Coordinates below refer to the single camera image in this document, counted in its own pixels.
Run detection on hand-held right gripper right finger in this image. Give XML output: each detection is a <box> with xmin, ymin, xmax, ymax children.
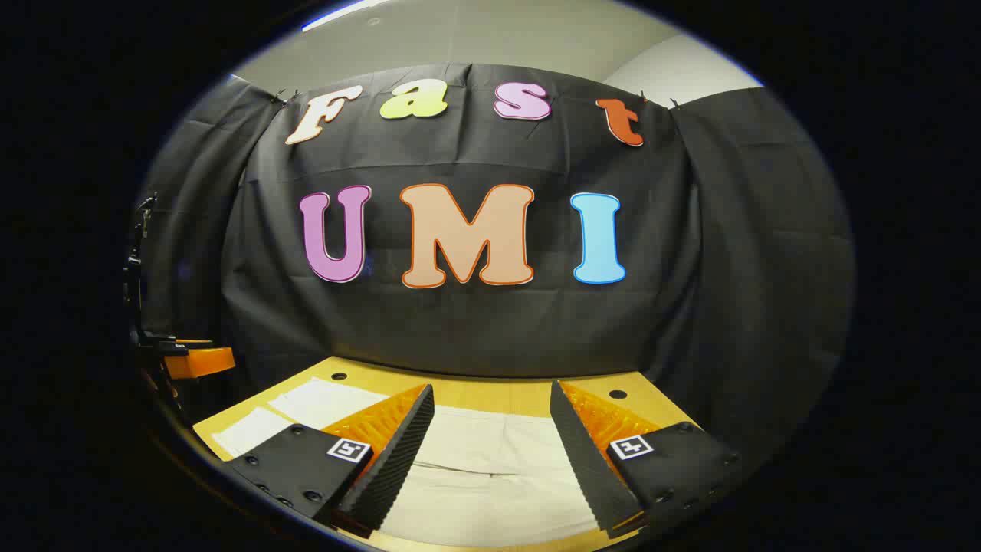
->
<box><xmin>549</xmin><ymin>379</ymin><xmax>743</xmax><ymax>538</ymax></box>

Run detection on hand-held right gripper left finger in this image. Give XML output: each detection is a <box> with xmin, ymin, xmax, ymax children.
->
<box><xmin>225</xmin><ymin>383</ymin><xmax>436</xmax><ymax>537</ymax></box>

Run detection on white jeans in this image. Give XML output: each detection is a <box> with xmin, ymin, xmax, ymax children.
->
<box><xmin>211</xmin><ymin>377</ymin><xmax>602</xmax><ymax>549</ymax></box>

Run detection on black backdrop cloth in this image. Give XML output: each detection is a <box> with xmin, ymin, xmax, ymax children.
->
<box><xmin>138</xmin><ymin>63</ymin><xmax>855</xmax><ymax>453</ymax></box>

